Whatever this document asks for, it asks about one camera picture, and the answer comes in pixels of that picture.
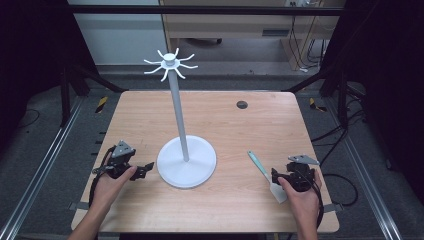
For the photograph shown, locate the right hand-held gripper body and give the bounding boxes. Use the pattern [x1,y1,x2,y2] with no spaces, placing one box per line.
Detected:
[282,154,321,193]

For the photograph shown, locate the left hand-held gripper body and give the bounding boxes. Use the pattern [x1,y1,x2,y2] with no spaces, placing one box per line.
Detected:
[92,139,137,180]

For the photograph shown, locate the white spatula with teal handle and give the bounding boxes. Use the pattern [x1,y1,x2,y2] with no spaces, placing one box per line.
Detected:
[246,150,289,205]

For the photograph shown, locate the person's right hand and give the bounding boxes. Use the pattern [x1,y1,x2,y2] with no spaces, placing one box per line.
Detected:
[277,170,324,218]

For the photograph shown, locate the person's left hand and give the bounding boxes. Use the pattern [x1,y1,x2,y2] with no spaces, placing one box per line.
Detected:
[90,166,137,211]

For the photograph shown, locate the white hook rack stand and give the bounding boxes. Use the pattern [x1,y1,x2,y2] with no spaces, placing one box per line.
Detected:
[143,47,218,190]

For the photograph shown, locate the yellow black striped marker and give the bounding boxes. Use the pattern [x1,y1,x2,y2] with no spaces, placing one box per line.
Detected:
[94,96,110,114]
[308,97,328,113]

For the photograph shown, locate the pale grey cabinet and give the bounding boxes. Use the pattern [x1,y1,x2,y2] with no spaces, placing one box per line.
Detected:
[67,0,168,66]

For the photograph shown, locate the dark curtain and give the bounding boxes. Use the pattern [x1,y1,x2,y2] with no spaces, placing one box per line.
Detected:
[319,0,424,204]
[0,0,101,158]

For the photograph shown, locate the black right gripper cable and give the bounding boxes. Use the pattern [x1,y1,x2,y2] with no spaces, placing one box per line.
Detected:
[311,178,326,231]

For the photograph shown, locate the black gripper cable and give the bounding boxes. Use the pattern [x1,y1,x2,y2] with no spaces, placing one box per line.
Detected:
[311,178,326,231]
[87,146,116,209]

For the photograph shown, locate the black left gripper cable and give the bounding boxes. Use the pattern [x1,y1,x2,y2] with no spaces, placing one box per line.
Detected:
[87,146,116,209]

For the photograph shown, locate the grey table strap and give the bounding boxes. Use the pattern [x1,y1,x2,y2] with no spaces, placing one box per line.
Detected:
[322,203,344,213]
[68,201,90,212]

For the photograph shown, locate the black floor cables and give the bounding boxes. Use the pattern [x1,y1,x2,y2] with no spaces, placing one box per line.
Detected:
[310,108,366,168]

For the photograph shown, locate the black floor cable loop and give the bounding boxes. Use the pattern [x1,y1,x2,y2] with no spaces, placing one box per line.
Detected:
[322,172,360,207]

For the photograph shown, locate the metal floor rail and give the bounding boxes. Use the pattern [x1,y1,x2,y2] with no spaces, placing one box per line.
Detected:
[323,96,405,240]
[0,95,85,240]

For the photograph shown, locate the black frame strut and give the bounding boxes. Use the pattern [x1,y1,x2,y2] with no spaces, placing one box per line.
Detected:
[282,64,351,131]
[59,62,129,128]

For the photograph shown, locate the hanging desk cables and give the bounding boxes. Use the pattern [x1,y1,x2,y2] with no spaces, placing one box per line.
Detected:
[287,14,331,74]

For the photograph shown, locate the black horizontal frame bar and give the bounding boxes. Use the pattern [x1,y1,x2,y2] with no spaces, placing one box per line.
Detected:
[66,4,348,17]

